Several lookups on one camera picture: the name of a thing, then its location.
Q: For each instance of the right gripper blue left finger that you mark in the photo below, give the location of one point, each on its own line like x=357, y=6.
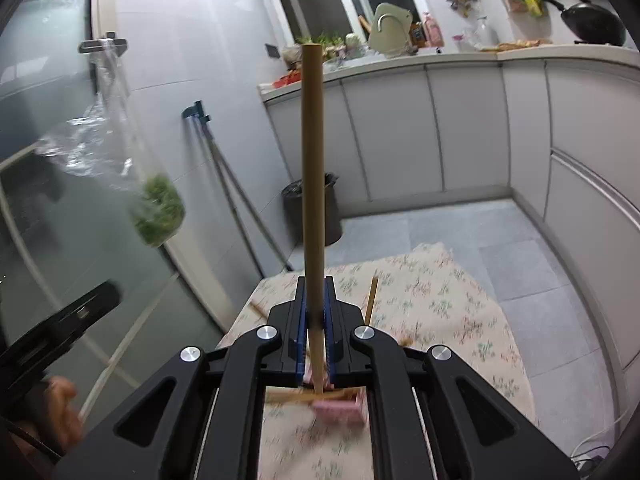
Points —
x=293, y=353

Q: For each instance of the floral tablecloth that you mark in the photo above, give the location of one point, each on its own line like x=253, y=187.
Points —
x=422, y=298

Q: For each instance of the pink bottle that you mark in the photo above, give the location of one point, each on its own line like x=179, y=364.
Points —
x=432, y=31

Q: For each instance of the green cutting board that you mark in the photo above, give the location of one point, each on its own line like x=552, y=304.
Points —
x=390, y=29

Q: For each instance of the person's left hand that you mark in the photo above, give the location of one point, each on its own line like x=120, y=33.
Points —
x=50, y=416

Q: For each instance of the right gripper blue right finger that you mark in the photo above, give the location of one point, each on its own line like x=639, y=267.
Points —
x=340, y=319

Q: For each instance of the potted green plants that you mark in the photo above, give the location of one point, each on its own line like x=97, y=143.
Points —
x=336, y=48

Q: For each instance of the mop with blue head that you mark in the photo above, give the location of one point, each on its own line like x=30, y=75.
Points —
x=231, y=187

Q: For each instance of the plastic bag with greens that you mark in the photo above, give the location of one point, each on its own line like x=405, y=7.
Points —
x=104, y=144

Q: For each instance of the glass sliding door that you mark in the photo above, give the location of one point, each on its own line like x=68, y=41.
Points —
x=61, y=235

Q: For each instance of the white kitchen cabinets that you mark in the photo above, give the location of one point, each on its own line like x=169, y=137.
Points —
x=555, y=126

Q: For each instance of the pink perforated utensil holder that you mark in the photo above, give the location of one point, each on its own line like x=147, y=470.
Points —
x=340, y=407

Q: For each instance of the black wok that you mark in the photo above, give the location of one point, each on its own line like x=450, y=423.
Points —
x=592, y=24

